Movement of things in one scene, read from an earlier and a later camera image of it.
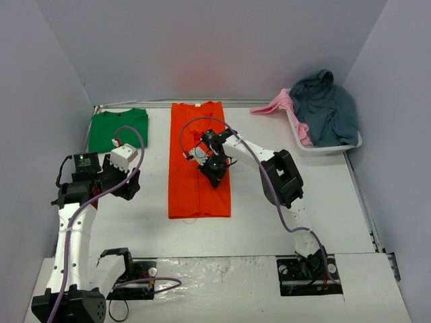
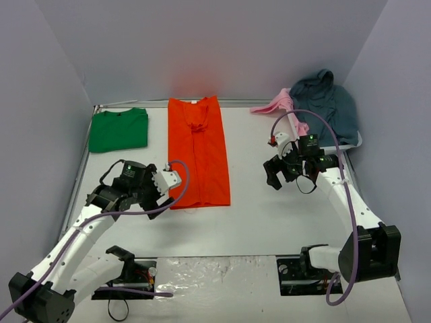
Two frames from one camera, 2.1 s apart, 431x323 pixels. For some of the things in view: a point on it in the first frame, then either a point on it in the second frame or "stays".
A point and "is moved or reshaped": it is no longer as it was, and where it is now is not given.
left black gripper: [129, 185] -> [148, 194]
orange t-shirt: [190, 190] is moved or reshaped
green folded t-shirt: [105, 126] stays
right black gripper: [214, 173] -> [279, 167]
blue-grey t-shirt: [327, 110] stays
